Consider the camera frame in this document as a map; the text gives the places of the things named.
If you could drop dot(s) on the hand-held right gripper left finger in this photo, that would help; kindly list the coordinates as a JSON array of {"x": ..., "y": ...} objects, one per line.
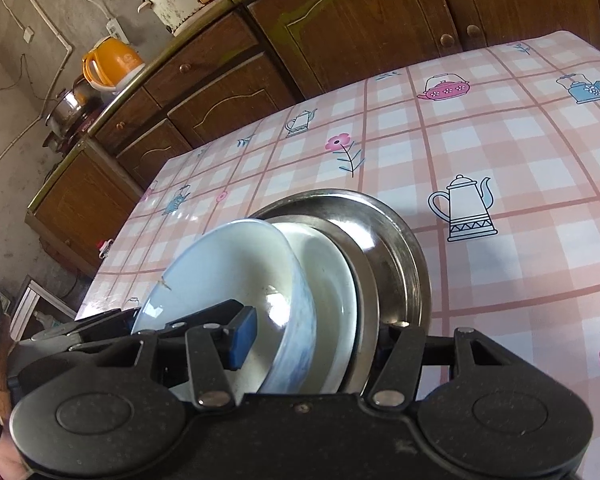
[{"x": 244, "y": 335}]

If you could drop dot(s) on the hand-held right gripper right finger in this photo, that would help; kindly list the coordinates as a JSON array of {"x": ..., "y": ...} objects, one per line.
[{"x": 405, "y": 355}]

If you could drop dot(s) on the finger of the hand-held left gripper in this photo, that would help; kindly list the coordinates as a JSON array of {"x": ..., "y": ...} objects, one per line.
[{"x": 200, "y": 315}]

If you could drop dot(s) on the blue floral white bowl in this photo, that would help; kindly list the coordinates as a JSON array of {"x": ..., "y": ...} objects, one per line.
[{"x": 220, "y": 265}]

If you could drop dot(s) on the medium steel plate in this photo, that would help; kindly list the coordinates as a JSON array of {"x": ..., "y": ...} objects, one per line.
[{"x": 367, "y": 300}]

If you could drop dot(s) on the large steel plate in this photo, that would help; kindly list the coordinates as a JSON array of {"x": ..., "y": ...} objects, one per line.
[{"x": 405, "y": 260}]

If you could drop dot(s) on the white bowl with green print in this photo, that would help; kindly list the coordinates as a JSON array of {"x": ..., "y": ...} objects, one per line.
[{"x": 330, "y": 285}]

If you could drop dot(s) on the narrow brown wooden cabinet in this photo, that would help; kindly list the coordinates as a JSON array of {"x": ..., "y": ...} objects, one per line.
[{"x": 80, "y": 205}]

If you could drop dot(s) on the brown wooden cabinet with drawers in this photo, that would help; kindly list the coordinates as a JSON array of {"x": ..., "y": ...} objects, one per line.
[{"x": 205, "y": 100}]

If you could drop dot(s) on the red black induction cooker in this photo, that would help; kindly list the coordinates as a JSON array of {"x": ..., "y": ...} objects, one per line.
[{"x": 80, "y": 127}]

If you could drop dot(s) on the pink checked tablecloth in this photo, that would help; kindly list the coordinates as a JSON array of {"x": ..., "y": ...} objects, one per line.
[{"x": 530, "y": 160}]

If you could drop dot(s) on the steel pot with lid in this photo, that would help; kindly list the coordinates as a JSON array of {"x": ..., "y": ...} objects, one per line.
[{"x": 67, "y": 107}]

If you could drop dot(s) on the orange electric kettle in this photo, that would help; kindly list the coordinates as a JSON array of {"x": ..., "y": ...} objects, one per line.
[{"x": 115, "y": 62}]

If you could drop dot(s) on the two-door brown wooden cabinet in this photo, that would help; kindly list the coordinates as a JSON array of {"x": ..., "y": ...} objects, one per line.
[{"x": 380, "y": 30}]

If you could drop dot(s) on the white wall power strip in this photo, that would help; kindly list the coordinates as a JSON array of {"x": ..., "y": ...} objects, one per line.
[{"x": 116, "y": 30}]

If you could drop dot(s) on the white wall switch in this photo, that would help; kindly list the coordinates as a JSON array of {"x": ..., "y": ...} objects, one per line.
[{"x": 29, "y": 35}]

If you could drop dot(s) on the white wall pipe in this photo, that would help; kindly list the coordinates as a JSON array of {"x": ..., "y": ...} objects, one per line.
[{"x": 45, "y": 25}]

